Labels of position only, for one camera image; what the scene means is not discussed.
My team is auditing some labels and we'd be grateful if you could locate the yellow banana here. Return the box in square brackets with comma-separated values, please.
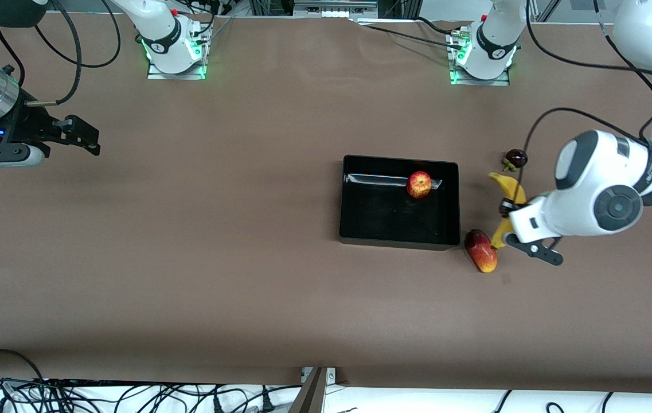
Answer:
[487, 172, 528, 250]

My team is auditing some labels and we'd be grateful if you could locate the red yellow striped apple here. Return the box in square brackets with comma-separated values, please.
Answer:
[407, 171, 433, 199]

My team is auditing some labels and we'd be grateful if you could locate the black rectangular plastic box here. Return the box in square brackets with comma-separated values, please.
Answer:
[338, 154, 461, 251]

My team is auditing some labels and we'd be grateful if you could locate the dark purple mangosteen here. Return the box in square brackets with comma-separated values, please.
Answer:
[502, 149, 529, 173]

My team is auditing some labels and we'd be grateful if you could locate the red yellow mango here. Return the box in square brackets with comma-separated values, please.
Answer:
[464, 229, 498, 274]

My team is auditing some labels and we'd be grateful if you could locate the brown table cover sheet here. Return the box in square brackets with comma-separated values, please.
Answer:
[0, 11, 652, 386]

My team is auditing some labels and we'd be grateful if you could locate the grey white equipment panel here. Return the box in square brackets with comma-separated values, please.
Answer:
[294, 0, 378, 19]

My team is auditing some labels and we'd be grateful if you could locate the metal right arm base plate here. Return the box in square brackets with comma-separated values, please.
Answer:
[147, 54, 207, 80]

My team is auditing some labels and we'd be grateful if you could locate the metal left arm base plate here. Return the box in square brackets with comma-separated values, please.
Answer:
[449, 29, 511, 87]

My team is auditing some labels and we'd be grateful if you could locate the black cable to arm base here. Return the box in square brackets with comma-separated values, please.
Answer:
[354, 16, 467, 49]

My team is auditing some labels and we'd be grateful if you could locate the small metal edge bracket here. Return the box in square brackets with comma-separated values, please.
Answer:
[301, 367, 338, 385]

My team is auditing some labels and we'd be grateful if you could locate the dark metal support post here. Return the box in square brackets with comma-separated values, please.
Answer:
[288, 367, 326, 413]

